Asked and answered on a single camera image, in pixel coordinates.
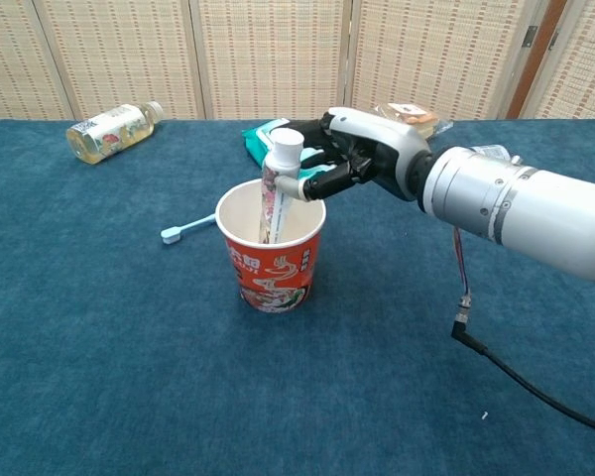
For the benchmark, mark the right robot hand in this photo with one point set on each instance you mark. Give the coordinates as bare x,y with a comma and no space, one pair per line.
392,149

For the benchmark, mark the white toothpaste tube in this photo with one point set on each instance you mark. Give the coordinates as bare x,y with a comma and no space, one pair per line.
285,149

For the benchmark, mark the red paper noodle cup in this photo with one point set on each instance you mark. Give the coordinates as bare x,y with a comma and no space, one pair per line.
273,277

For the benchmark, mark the light blue toothbrush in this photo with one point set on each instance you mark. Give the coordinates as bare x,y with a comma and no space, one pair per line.
171,234

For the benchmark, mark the wrapped sandwich cake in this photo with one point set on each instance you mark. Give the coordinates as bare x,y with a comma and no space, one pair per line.
416,116

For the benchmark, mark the blue drink can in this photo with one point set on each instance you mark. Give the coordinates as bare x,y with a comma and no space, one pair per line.
491,150

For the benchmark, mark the teal wet wipes pack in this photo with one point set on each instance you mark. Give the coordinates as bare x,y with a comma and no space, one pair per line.
255,141

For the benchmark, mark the wide bamboo folding screen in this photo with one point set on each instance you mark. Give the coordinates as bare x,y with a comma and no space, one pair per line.
273,54

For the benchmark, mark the metal screen hinge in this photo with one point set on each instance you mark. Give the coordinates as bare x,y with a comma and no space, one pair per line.
554,39
529,37

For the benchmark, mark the narrow bamboo screen panel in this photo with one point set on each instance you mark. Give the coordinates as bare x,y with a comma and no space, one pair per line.
585,74

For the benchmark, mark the yellow drink plastic bottle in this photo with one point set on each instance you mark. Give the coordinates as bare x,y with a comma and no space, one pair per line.
109,131

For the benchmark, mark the brown wooden post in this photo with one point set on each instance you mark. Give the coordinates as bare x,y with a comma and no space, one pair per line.
537,59

